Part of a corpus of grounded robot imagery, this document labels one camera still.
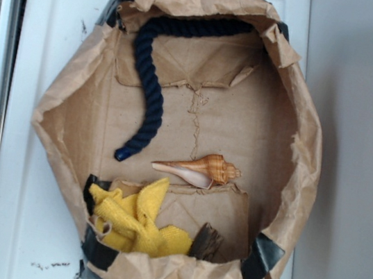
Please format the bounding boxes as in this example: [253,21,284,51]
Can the orange conch shell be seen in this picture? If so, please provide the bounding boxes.
[151,154,242,189]

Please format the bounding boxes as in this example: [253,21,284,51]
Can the yellow cloth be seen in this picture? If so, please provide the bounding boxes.
[88,177,193,257]

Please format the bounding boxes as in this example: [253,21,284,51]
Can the white plastic tray base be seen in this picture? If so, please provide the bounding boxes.
[0,0,311,279]

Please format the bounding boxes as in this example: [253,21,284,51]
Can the brown paper bag bin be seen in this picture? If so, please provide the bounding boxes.
[32,0,322,279]

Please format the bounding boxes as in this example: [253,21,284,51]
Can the dark blue twisted rope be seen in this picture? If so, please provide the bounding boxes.
[113,6,256,179]

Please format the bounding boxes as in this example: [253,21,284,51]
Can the dark wood piece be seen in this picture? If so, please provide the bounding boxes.
[188,223,224,262]

